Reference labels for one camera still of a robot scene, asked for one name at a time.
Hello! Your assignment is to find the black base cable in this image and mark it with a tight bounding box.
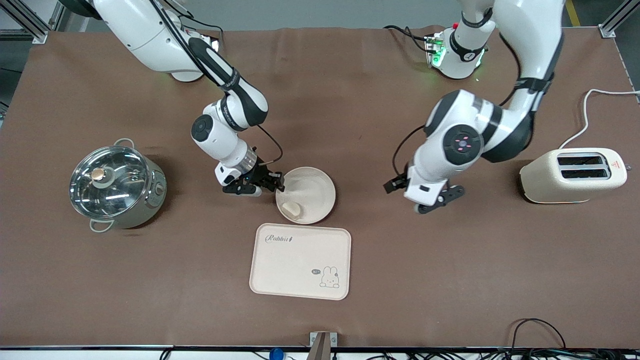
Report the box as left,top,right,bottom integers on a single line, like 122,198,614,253
180,14,224,40
383,25,432,54

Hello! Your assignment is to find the round cream plate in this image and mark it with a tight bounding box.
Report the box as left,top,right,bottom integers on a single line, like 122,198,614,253
275,166,337,225

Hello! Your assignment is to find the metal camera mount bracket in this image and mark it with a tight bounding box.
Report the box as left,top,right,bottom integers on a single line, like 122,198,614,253
309,331,338,360

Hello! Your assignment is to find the cream rabbit print tray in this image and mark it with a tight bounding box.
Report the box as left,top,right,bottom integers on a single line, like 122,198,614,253
249,223,352,301

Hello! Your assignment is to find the black right base cable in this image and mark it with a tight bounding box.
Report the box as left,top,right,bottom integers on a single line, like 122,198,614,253
180,14,224,40

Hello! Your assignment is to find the aluminium frame profile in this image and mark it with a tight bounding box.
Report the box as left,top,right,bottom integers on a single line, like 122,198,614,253
598,0,640,39
0,0,69,44

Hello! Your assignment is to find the cream two-slot toaster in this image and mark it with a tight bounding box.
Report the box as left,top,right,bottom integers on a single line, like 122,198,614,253
519,147,633,204

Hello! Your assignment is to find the grey electric cooking pot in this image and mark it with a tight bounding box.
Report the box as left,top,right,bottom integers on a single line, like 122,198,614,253
69,138,168,234

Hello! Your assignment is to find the glass pot lid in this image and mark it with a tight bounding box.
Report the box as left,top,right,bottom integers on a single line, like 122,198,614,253
69,146,151,219

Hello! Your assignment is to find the black left base cable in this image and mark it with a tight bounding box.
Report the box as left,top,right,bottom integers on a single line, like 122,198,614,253
383,25,432,54

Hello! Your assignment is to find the black looped cable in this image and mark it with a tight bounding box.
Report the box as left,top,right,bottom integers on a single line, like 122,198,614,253
510,318,568,352

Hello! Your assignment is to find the white toaster power cable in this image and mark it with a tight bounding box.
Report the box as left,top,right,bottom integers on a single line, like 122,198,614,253
558,88,640,150

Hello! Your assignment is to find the brown table cover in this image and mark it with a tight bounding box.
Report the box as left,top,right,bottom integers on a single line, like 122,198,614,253
0,26,640,349

